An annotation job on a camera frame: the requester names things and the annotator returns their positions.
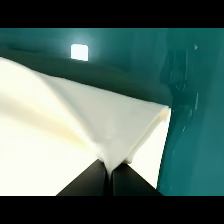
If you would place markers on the white garment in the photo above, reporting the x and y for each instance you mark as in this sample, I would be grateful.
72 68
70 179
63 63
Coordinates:
83 123

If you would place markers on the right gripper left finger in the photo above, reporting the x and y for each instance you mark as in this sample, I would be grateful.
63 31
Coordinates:
90 183

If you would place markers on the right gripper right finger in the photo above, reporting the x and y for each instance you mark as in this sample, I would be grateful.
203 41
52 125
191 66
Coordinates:
131 184

